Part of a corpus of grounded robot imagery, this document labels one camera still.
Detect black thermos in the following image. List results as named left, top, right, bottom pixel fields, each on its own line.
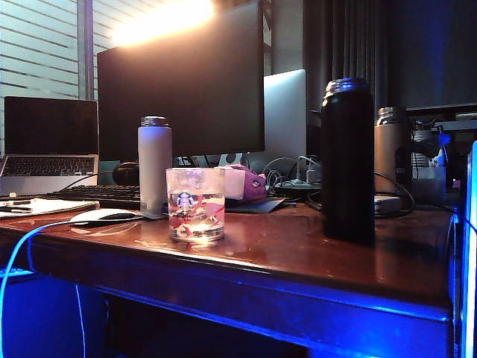
left=320, top=77, right=376, bottom=245

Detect printed glass cup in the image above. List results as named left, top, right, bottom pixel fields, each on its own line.
left=165, top=167, right=227, bottom=244

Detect white thermos bottle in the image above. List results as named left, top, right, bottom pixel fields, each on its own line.
left=137, top=115, right=174, bottom=218

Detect brown metal thermos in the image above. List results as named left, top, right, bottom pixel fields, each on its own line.
left=373, top=106, right=413, bottom=195

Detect pink purple plush toy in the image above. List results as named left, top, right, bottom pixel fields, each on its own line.
left=224, top=163, right=268, bottom=201

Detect dark flat mat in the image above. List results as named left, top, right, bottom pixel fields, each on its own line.
left=225, top=196, right=287, bottom=214

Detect dark power strip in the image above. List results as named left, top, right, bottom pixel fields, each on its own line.
left=274, top=178, right=323, bottom=198

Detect white plug charger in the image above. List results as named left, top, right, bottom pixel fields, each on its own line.
left=305, top=156, right=322, bottom=183

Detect dark square coaster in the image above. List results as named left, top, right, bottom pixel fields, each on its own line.
left=139, top=208, right=169, bottom=220

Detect large black monitor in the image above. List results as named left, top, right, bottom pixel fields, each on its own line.
left=96, top=0, right=266, bottom=169

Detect black round speaker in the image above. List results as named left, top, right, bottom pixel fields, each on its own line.
left=111, top=161, right=141, bottom=186

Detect black keyboard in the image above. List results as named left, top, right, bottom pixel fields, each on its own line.
left=40, top=183, right=142, bottom=210

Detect white computer mouse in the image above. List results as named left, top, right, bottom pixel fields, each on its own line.
left=69, top=207, right=141, bottom=227

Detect white power adapter brick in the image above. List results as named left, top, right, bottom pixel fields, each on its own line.
left=374, top=195, right=403, bottom=215

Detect white paper notebook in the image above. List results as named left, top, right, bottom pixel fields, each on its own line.
left=0, top=197, right=101, bottom=219

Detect translucent plastic container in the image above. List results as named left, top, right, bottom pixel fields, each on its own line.
left=411, top=166, right=447, bottom=205

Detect silver open laptop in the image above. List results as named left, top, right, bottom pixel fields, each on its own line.
left=0, top=95, right=100, bottom=197

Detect white window blinds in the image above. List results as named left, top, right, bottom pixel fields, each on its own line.
left=0, top=0, right=113, bottom=157

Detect black looped power cable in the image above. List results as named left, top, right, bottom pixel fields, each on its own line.
left=307, top=173, right=417, bottom=219

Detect thin white cable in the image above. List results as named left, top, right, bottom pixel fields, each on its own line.
left=74, top=283, right=86, bottom=358

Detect light blue cable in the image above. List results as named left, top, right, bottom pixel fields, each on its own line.
left=0, top=219, right=87, bottom=358

